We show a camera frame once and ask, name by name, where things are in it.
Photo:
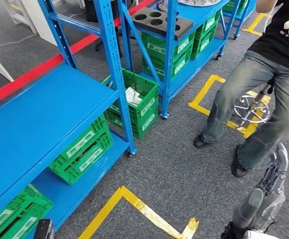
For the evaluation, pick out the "person in jeans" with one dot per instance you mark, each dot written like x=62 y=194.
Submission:
x=259 y=76

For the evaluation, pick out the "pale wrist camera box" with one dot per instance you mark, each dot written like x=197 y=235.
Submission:
x=259 y=236

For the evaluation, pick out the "black box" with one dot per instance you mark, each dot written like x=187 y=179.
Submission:
x=91 y=11

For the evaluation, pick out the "blue wheeled shelf rack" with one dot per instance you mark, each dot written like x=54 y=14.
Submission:
x=169 y=66
x=241 y=19

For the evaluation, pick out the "chrome stool base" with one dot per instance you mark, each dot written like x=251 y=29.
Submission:
x=260 y=95

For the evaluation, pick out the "white paper bag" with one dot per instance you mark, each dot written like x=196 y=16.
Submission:
x=133 y=96

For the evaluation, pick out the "white board panel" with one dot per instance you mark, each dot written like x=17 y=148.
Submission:
x=39 y=23

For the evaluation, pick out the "grey wheel hubcap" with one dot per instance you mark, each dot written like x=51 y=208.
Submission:
x=199 y=2

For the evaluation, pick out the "red barrier belt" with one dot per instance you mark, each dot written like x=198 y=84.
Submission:
x=22 y=80

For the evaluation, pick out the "black foam tray with holes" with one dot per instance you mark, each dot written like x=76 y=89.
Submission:
x=164 y=29

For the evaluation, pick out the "yellow floor tape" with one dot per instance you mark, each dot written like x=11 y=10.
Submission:
x=139 y=204

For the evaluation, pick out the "blue metal shelf rack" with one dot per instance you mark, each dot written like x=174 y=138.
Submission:
x=35 y=115

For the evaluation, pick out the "green plastic strip part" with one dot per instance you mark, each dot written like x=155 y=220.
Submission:
x=22 y=204

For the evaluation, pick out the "green plastic crate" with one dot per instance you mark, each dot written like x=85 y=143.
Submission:
x=67 y=173
x=156 y=41
x=147 y=89
x=197 y=49
x=94 y=127
x=169 y=71
x=134 y=127
x=206 y=33
x=42 y=217
x=234 y=6

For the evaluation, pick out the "person's black shoe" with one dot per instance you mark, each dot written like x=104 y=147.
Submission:
x=200 y=142
x=237 y=166

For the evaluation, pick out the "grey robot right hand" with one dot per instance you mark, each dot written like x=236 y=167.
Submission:
x=256 y=207

